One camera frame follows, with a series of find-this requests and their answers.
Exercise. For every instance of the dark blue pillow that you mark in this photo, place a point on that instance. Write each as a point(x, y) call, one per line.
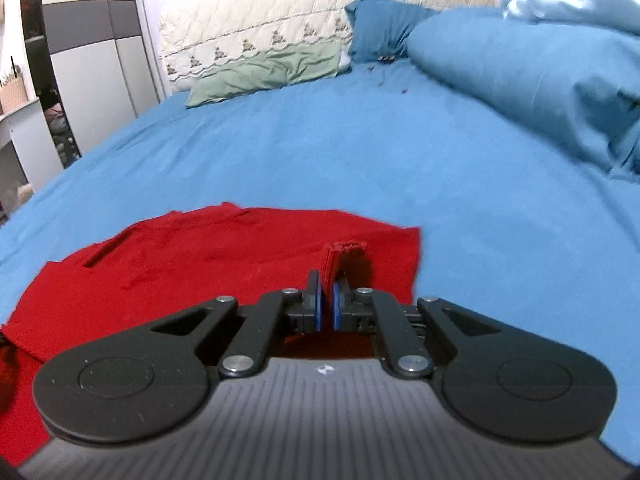
point(380, 27)

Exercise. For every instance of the blue bed sheet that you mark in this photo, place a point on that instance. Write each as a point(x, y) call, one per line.
point(310, 150)

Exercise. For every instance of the white side table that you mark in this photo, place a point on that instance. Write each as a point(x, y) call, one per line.
point(20, 145)

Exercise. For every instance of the grey and white wardrobe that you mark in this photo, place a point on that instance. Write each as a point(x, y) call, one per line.
point(90, 30)

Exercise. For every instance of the red garment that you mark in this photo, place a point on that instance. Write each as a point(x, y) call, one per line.
point(210, 260)

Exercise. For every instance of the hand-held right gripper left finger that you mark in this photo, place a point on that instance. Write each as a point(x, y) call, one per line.
point(314, 307)

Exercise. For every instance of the cream quilted headboard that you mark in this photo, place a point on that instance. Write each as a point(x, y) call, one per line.
point(300, 5)

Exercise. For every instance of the woven basket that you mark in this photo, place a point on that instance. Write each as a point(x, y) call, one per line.
point(12, 91)

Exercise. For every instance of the green pillow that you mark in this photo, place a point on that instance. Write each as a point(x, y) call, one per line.
point(260, 72)

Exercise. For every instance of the blue duvet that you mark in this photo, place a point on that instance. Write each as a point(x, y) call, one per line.
point(530, 75)

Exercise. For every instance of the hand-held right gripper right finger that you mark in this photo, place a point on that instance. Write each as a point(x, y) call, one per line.
point(335, 310)

